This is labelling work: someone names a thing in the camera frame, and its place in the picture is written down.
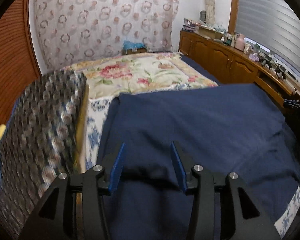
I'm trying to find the navy blue printed t-shirt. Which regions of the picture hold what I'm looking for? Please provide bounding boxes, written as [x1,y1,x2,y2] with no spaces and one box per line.
[96,82,300,240]

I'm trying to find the dark circle-patterned folded cloth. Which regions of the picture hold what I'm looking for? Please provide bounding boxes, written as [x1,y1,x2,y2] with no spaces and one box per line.
[0,70,87,239]

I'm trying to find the wooden sideboard cabinet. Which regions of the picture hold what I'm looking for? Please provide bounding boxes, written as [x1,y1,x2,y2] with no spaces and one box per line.
[179,31,300,106]

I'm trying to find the yellow folded cloth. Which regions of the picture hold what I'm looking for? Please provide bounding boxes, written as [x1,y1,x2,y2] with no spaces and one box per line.
[75,85,89,173]

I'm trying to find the pink jug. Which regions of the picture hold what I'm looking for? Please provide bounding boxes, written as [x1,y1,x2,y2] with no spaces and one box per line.
[235,34,245,51]

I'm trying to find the grey window blind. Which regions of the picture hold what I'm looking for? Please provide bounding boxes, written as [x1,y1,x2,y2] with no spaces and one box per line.
[235,0,300,77]

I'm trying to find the blue floral white blanket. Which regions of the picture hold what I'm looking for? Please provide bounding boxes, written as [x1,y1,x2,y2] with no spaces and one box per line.
[84,82,300,238]

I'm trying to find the navy blue bed sheet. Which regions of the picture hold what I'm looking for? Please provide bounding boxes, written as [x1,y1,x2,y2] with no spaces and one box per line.
[181,55,221,85]

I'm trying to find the cardboard box on sideboard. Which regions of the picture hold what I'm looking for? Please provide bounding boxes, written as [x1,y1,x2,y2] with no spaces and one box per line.
[197,27,222,40]

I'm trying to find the floral pink bed quilt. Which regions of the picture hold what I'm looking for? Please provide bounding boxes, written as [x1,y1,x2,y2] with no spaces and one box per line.
[63,53,218,99]

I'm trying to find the small white desk fan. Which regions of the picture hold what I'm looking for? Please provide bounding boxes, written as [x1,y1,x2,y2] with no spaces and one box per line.
[199,10,206,23]

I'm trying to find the beige tied window curtain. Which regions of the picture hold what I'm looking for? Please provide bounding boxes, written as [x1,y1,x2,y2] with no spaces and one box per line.
[204,0,217,25]

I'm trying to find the brown louvered wardrobe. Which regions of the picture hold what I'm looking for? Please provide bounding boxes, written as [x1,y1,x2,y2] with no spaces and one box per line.
[0,0,41,125]

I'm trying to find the cardboard box with blue bag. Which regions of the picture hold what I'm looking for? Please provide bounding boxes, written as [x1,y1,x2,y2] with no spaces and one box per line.
[122,40,147,55]

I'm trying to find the circle-patterned sheer curtain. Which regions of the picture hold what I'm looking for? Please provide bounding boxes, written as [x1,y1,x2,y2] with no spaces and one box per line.
[32,0,179,70]

